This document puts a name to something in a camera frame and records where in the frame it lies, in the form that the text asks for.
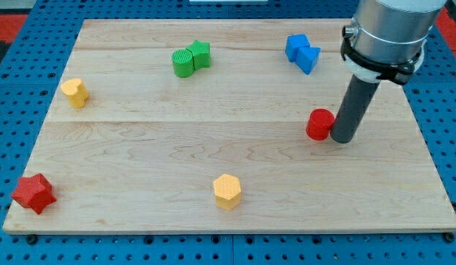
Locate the red star block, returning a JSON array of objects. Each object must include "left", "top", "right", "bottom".
[{"left": 11, "top": 173, "right": 57, "bottom": 215}]

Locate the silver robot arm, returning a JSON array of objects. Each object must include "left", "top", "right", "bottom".
[{"left": 330, "top": 0, "right": 446, "bottom": 144}]

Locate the yellow heart block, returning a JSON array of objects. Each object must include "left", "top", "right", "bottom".
[{"left": 60, "top": 78, "right": 89, "bottom": 109}]

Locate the blue triangle block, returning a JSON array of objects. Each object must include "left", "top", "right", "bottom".
[{"left": 295, "top": 47, "right": 320, "bottom": 75}]

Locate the wooden board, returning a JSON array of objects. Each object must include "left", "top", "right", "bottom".
[{"left": 3, "top": 19, "right": 456, "bottom": 235}]

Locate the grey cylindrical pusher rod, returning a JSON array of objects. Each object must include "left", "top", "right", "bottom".
[{"left": 330, "top": 75, "right": 379, "bottom": 144}]

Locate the green star block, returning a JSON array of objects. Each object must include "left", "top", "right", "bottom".
[{"left": 186, "top": 40, "right": 211, "bottom": 71}]

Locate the red cylinder block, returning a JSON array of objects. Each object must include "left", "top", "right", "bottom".
[{"left": 305, "top": 109, "right": 335, "bottom": 141}]

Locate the green cylinder block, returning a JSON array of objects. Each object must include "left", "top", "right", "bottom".
[{"left": 172, "top": 49, "right": 194, "bottom": 78}]

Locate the yellow hexagon block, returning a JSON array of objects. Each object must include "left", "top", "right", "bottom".
[{"left": 213, "top": 174, "right": 242, "bottom": 211}]

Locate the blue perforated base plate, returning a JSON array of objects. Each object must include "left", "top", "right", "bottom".
[{"left": 0, "top": 0, "right": 456, "bottom": 265}]

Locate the blue cube block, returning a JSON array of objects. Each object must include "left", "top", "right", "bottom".
[{"left": 285, "top": 34, "right": 310, "bottom": 63}]

